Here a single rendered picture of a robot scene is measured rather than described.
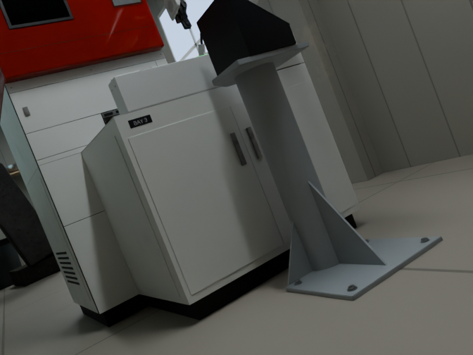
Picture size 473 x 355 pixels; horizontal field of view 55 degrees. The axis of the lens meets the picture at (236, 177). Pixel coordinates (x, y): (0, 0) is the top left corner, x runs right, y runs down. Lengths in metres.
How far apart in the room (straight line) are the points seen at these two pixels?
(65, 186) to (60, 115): 0.34
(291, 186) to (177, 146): 0.46
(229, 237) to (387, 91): 1.98
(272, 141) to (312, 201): 0.26
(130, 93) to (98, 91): 0.66
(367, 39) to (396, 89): 0.41
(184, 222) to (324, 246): 0.52
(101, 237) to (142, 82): 0.83
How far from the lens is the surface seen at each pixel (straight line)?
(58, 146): 2.28
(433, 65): 3.17
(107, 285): 2.27
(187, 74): 1.86
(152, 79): 1.79
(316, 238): 1.70
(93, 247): 2.25
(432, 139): 3.30
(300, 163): 1.67
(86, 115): 2.34
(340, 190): 2.14
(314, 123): 2.12
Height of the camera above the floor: 0.51
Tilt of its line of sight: 2 degrees down
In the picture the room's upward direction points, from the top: 22 degrees counter-clockwise
